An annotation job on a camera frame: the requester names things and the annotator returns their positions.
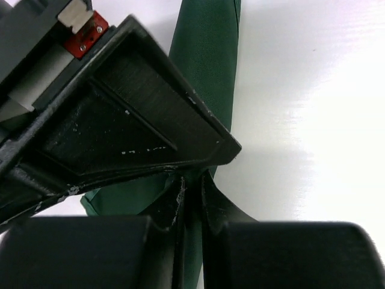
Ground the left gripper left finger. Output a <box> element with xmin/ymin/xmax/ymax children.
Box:
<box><xmin>1</xmin><ymin>177</ymin><xmax>185</xmax><ymax>288</ymax></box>

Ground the dark green cloth napkin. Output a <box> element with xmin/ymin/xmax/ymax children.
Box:
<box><xmin>79</xmin><ymin>0</ymin><xmax>243</xmax><ymax>289</ymax></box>

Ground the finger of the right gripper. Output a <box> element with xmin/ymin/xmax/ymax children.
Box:
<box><xmin>1</xmin><ymin>16</ymin><xmax>241</xmax><ymax>231</ymax></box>

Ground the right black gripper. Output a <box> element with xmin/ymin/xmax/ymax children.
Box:
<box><xmin>1</xmin><ymin>1</ymin><xmax>109</xmax><ymax>140</ymax></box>

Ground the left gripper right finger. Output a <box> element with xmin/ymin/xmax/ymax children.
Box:
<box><xmin>200</xmin><ymin>173</ymin><xmax>384</xmax><ymax>288</ymax></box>

